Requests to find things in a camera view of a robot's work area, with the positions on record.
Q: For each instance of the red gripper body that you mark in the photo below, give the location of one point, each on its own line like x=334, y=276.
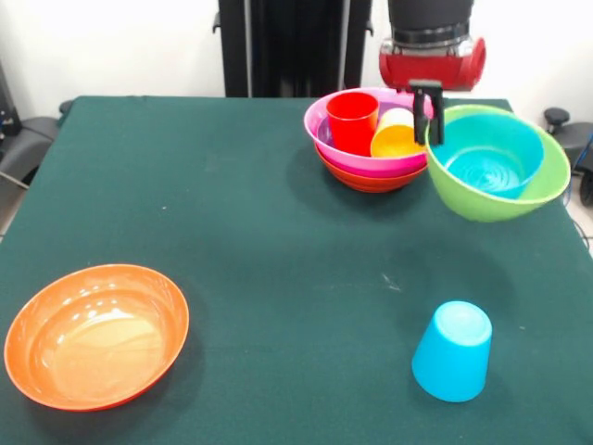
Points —
x=458, y=69

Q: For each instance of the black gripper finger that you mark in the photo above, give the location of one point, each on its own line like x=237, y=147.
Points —
x=437, y=120
x=419, y=118

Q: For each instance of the yellow cup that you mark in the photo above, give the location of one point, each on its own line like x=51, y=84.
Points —
x=394, y=139

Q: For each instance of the red cup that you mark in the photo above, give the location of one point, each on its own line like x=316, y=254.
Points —
x=352, y=125

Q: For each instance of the blue bowl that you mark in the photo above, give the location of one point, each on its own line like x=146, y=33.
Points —
x=491, y=167

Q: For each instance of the large pink bowl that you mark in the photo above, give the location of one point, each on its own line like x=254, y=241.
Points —
x=352, y=162

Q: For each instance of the orange bowl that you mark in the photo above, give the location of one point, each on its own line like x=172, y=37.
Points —
x=95, y=338
x=361, y=181

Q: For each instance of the green bowl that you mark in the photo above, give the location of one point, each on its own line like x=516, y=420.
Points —
x=472, y=204

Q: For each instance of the purple bowl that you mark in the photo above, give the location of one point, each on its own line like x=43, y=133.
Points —
x=323, y=132

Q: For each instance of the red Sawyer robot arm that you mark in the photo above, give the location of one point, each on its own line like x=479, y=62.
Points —
x=431, y=18

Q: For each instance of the black caster leg with knob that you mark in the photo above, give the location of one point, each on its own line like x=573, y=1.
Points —
x=576, y=139
x=28, y=139

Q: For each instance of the dark green tablecloth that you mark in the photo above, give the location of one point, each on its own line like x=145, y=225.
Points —
x=278, y=232

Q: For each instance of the light blue cup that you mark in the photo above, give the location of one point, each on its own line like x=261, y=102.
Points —
x=451, y=352

